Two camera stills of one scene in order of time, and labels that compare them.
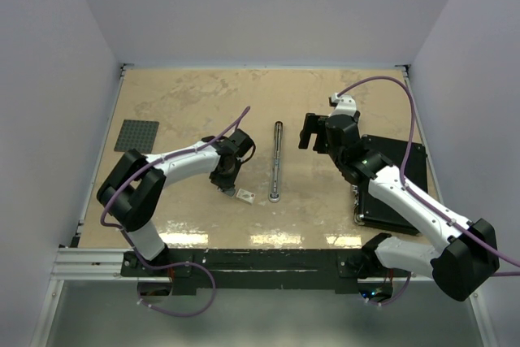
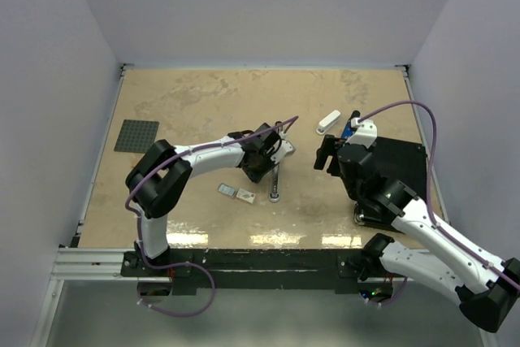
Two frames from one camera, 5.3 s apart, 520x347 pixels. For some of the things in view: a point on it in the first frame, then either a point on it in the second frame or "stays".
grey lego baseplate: x=137 y=134 stays
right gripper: x=314 y=123 to x=327 y=149
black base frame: x=262 y=271 stays
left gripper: x=226 y=183 to x=257 y=176
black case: x=368 y=208 stays
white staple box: x=245 y=196 stays
